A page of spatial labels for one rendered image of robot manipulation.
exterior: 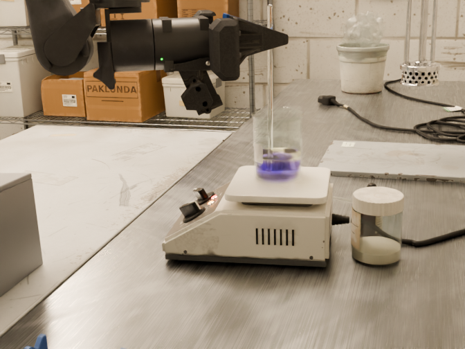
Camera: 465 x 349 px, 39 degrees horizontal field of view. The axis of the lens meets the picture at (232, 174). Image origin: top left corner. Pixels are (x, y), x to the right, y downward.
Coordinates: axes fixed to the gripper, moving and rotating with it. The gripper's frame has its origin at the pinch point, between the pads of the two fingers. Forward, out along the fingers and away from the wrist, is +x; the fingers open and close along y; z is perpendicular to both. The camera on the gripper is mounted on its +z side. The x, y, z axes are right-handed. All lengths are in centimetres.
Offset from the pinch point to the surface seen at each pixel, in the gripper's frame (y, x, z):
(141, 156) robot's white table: -46, -13, 26
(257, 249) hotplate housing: 6.4, -1.7, 23.4
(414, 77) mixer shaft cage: -26.5, 32.2, 10.1
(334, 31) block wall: -227, 86, 22
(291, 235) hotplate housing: 7.8, 2.0, 21.5
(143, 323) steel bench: 16.3, -15.7, 25.8
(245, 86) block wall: -247, 47, 49
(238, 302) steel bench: 14.3, -5.6, 25.8
